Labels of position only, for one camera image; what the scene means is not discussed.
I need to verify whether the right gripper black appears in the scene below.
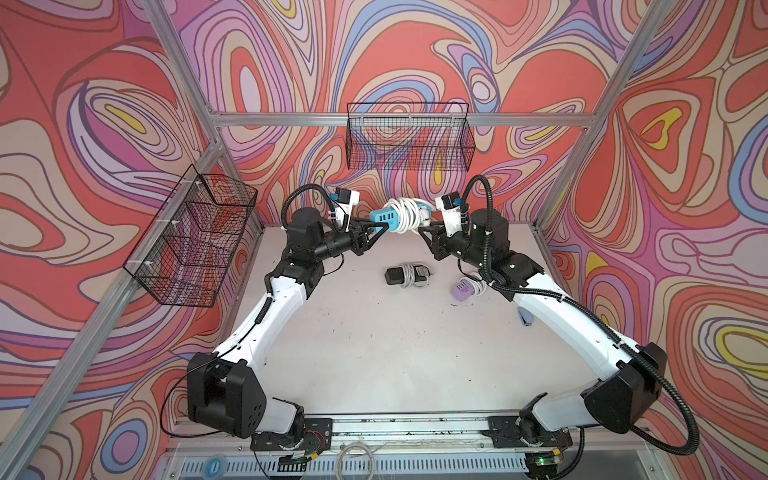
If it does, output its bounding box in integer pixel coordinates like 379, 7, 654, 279
417, 220, 489, 270

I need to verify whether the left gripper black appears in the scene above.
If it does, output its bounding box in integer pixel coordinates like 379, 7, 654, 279
310, 219, 387, 266

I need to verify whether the blue power strip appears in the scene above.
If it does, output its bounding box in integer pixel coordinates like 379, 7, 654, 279
369, 197, 436, 234

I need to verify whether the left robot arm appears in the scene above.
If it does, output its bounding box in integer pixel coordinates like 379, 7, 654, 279
180, 183, 389, 438

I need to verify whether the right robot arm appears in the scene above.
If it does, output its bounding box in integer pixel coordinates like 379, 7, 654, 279
418, 175, 700, 456

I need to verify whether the black power strip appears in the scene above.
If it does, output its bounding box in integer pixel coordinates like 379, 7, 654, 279
384, 263, 432, 288

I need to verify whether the purple power strip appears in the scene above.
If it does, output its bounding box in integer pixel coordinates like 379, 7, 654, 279
451, 276, 487, 302

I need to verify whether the small blue plug cover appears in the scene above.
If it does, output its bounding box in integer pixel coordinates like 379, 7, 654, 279
518, 308, 534, 326

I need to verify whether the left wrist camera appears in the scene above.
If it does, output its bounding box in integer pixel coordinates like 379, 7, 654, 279
330, 187, 360, 232

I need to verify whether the black wire basket back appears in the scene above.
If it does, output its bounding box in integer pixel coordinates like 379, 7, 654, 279
345, 100, 476, 172

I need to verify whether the black wire basket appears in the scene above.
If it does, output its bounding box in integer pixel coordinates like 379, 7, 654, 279
345, 100, 476, 172
123, 166, 258, 308

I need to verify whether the black wire basket left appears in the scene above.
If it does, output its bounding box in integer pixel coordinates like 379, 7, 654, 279
123, 166, 258, 308

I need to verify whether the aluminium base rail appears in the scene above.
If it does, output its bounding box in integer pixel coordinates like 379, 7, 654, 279
151, 411, 672, 479

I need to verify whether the white coiled cable front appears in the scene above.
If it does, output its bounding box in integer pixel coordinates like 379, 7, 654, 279
334, 442, 376, 480

